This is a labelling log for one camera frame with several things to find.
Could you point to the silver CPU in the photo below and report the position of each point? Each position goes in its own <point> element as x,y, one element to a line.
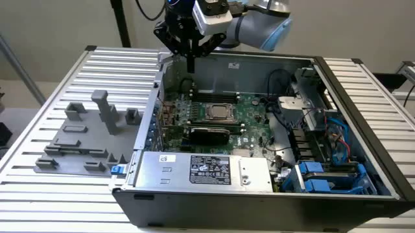
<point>217,111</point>

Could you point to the blue case latch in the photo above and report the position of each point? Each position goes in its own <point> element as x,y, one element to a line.
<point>117,170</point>

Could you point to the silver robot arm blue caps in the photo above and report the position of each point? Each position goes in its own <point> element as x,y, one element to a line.
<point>259,29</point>

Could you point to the silver drive cage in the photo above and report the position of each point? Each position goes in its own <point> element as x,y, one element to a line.
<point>307,102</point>

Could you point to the CPU socket metal frame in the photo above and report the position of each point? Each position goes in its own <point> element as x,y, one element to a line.
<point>201,112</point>

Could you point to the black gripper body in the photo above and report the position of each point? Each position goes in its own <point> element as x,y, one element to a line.
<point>181,21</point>

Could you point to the black box beside table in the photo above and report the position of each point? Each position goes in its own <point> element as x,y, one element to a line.
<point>4,134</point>

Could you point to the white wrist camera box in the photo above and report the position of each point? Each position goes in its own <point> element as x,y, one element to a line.
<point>211,17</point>

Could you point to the black upright pole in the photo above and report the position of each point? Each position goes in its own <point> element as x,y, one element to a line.
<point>120,21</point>

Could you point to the grey slanted metal pole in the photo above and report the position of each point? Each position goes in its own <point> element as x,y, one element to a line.
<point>18,65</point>

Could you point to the blue disk bay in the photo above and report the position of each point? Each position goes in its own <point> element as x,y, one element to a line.
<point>319,177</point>

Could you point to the silver power supply unit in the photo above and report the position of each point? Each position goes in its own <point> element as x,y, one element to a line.
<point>181,172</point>

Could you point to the silver chipset heat sink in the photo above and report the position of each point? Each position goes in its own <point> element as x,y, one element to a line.
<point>241,152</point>

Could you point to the black RAM slot bank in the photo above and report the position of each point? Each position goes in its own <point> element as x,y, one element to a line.
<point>236,129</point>
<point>215,97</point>

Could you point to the black open PC case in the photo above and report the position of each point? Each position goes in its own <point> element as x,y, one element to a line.
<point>259,208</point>

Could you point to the grey parts rack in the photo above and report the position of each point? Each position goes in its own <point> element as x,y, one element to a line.
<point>87,143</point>

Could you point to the black graphics card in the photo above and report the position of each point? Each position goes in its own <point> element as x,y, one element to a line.
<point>208,137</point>

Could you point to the black background desk edge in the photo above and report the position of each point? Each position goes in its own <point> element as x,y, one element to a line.
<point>388,81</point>

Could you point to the green motherboard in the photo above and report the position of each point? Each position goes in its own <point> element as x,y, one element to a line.
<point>252,126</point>

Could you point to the aluminium frame profile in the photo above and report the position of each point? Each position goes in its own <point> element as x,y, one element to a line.
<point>407,69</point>

